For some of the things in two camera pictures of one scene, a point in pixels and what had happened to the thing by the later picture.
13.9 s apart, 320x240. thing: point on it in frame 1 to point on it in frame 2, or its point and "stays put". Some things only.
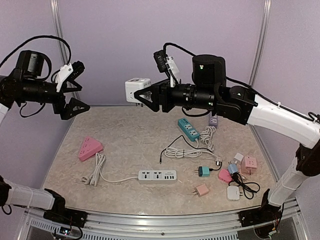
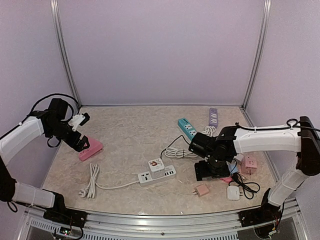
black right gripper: [158, 95] to [201, 171]
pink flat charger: [224, 176] stays put
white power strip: [144, 176] to [143, 179]
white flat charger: [233, 192] stays put
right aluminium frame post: [265, 16] stays put
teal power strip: [188, 130] stays put
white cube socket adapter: [132, 85] to [157, 168]
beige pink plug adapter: [201, 190] stays put
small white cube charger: [237, 158] stays put
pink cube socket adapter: [249, 164] stays put
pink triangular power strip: [89, 147] stays put
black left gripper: [58, 106] to [72, 142]
